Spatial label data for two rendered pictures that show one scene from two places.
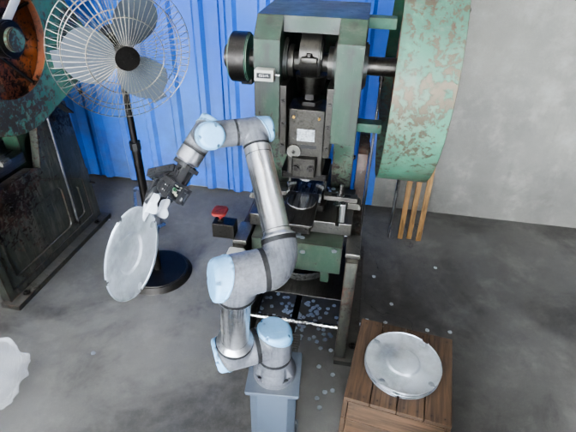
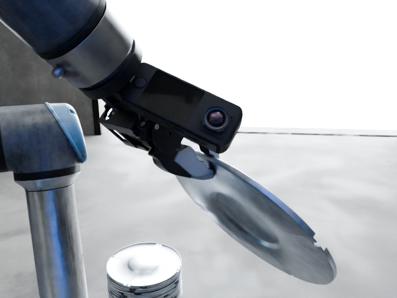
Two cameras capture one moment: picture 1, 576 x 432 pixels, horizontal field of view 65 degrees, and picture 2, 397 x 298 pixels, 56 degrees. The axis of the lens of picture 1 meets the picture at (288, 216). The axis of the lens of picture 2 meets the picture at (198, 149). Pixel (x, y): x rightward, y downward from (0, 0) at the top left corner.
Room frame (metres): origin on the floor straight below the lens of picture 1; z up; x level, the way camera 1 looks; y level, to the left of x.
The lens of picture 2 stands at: (1.55, 0.37, 1.21)
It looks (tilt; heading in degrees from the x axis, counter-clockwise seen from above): 17 degrees down; 176
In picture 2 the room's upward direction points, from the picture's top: straight up
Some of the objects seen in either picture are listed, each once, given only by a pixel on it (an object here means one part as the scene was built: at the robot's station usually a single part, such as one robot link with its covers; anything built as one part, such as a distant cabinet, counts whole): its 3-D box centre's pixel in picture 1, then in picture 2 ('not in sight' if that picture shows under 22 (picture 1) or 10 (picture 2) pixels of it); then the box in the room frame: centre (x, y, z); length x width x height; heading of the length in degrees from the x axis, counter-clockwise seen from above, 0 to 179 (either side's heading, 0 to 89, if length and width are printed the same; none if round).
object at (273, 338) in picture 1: (273, 340); not in sight; (1.00, 0.04, 0.62); 0.13 x 0.12 x 0.14; 110
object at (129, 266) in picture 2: not in sight; (144, 262); (0.27, 0.24, 0.34); 0.29 x 0.29 x 0.01
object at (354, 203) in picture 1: (343, 195); not in sight; (1.71, -0.24, 0.76); 0.17 x 0.06 x 0.10; 81
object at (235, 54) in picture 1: (249, 61); not in sight; (1.80, 0.17, 1.31); 0.22 x 0.12 x 0.22; 171
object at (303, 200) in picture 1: (299, 219); not in sight; (1.57, -0.05, 0.72); 0.25 x 0.14 x 0.14; 171
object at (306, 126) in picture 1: (307, 137); not in sight; (1.70, -0.07, 1.04); 0.17 x 0.15 x 0.30; 171
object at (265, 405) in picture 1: (274, 408); not in sight; (1.01, 0.03, 0.23); 0.19 x 0.19 x 0.45; 86
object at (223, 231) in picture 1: (225, 237); not in sight; (1.56, 0.27, 0.62); 0.10 x 0.06 x 0.20; 81
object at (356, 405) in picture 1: (394, 393); not in sight; (1.12, -0.46, 0.18); 0.40 x 0.38 x 0.35; 164
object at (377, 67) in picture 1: (311, 61); not in sight; (1.74, -0.07, 1.33); 0.66 x 0.18 x 0.18; 81
